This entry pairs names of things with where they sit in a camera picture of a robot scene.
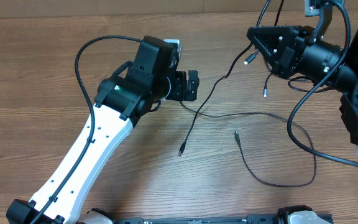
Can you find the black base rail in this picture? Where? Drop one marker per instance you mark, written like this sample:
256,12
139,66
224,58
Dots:
250,219

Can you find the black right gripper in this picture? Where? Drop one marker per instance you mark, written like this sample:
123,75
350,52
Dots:
293,45

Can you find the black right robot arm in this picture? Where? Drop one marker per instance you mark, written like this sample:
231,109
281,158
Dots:
337,68

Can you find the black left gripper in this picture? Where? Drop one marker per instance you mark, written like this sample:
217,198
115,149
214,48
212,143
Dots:
180,93

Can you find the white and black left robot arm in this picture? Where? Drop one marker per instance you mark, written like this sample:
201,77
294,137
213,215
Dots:
119,105

